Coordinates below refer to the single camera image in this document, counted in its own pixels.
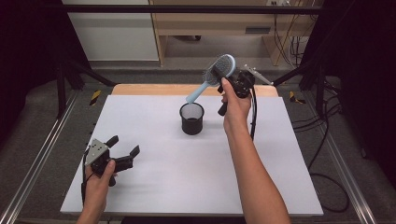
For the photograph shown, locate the black metal stand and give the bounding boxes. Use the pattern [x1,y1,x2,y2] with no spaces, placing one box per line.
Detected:
[56,59,118,119]
[263,59,328,119]

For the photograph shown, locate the black floor cables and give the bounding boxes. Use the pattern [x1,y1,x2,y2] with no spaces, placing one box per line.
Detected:
[291,76,345,163]

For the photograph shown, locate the black horizontal frame bar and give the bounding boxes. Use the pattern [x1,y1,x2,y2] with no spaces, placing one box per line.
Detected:
[60,4,326,15]

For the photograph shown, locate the person's left hand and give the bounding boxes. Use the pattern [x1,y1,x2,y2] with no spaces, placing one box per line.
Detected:
[81,160,119,213]

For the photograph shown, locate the wooden desk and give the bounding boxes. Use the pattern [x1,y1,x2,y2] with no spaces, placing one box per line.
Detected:
[148,0,316,67]

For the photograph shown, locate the light blue hairbrush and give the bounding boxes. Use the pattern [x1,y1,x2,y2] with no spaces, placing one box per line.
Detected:
[185,53,237,105]

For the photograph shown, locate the white power strip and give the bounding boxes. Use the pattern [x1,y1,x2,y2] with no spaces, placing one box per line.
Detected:
[266,0,293,7]

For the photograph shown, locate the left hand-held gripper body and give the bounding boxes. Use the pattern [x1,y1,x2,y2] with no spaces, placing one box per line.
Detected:
[83,138,135,188]

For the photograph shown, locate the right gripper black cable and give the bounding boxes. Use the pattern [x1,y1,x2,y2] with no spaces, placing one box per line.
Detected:
[247,85,350,214]

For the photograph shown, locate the hanging cable bundle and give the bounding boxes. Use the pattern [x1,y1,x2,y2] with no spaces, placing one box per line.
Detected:
[272,13,310,68]

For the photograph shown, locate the person's right hand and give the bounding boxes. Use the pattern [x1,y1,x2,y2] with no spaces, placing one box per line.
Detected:
[219,77,253,134]

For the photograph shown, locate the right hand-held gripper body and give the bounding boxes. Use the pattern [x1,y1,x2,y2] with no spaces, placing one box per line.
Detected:
[217,63,275,117]

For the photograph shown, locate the white cabinet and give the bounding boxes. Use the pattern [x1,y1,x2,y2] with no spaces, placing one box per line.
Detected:
[62,0,161,62]

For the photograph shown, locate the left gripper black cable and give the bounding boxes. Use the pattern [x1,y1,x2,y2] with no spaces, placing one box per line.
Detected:
[79,148,95,207]

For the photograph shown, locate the black mesh cup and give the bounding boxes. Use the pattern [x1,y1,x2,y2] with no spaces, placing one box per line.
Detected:
[178,102,205,136]

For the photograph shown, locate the black curtain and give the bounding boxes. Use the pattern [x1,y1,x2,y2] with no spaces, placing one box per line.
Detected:
[0,0,93,147]
[299,0,396,183]

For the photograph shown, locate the wooden table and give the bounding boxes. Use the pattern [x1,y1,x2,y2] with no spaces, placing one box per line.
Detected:
[111,83,279,98]

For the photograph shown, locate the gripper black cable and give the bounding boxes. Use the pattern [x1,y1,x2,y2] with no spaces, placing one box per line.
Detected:
[79,148,95,207]
[247,85,350,214]

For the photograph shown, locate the aluminium rail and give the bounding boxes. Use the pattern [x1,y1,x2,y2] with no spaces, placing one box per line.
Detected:
[321,132,378,224]
[0,91,80,224]

